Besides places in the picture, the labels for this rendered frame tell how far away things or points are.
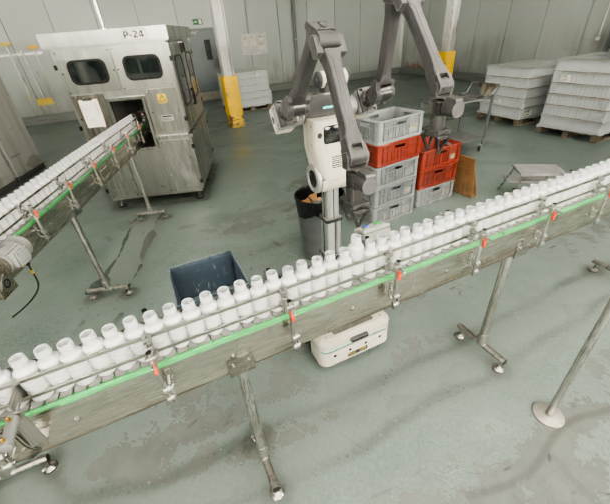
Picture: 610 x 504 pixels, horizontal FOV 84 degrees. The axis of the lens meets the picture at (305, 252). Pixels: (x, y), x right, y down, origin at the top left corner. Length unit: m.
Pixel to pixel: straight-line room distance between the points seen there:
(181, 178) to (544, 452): 4.43
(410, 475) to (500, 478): 0.42
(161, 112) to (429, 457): 4.24
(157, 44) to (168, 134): 0.95
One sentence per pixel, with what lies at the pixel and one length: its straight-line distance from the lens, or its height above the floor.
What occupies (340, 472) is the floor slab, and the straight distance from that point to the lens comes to 2.03.
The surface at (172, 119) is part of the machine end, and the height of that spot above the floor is 1.06.
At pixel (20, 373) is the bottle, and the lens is 1.26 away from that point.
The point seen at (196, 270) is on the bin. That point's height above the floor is 0.89.
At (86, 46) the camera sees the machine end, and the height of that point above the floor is 1.86.
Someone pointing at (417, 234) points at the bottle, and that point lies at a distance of 1.46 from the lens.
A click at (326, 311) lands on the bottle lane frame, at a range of 1.33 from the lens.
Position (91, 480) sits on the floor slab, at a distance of 2.37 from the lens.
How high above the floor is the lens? 1.86
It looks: 33 degrees down
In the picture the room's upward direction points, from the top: 5 degrees counter-clockwise
